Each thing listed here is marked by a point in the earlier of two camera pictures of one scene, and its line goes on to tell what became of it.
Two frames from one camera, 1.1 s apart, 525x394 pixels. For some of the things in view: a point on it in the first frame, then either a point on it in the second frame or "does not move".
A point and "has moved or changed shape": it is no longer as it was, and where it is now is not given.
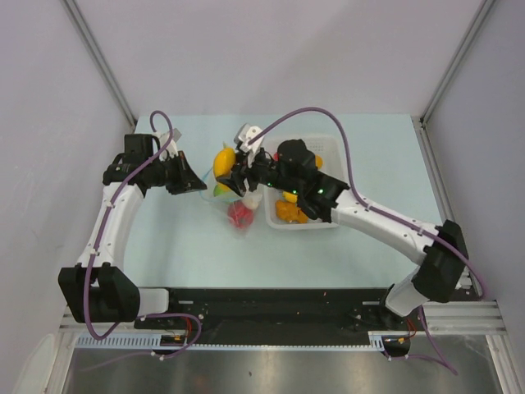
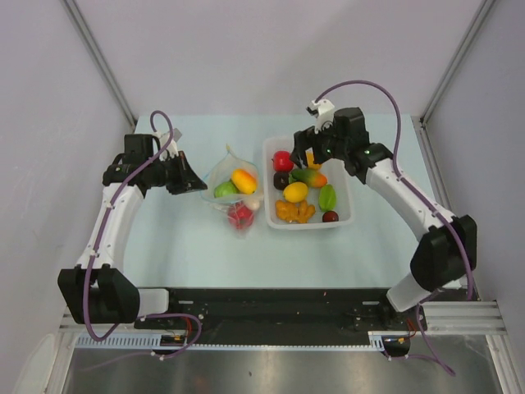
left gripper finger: [184, 177] does not move
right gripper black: [248, 168] to [306, 139]
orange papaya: [223, 161] has moved or changed shape
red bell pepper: [239, 215] does not move
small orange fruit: [289, 213] does not move
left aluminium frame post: [102, 58] does not move
